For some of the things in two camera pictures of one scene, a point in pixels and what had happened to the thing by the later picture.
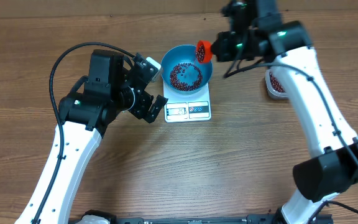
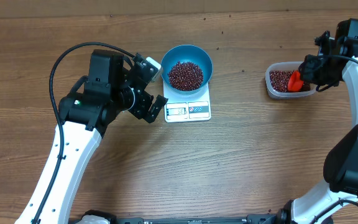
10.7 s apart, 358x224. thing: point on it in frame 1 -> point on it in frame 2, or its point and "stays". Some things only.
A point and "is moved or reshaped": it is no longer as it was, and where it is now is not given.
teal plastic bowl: (182, 72) stays
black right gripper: (217, 47) -> (309, 70)
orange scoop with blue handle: (204, 51) is moved or reshaped
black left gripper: (145, 101) stays
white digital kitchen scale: (180, 107) stays
